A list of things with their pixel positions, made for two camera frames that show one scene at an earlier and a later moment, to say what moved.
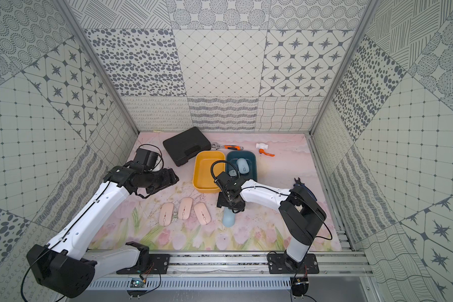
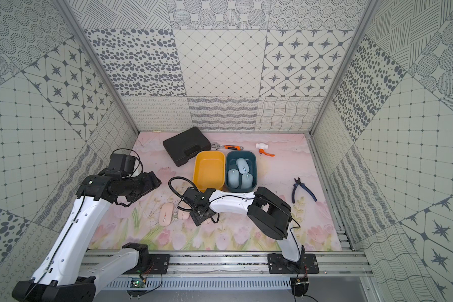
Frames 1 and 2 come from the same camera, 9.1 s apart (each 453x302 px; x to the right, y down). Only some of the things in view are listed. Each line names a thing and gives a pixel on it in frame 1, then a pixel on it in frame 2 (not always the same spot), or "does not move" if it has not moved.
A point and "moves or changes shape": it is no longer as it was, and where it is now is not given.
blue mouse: x=243 y=166 does not move
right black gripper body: x=225 y=202 → x=196 y=216
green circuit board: x=136 y=282 does not move
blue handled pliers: x=297 y=182 does not move
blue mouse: x=228 y=217 moves or changes shape
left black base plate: x=159 y=264 does not move
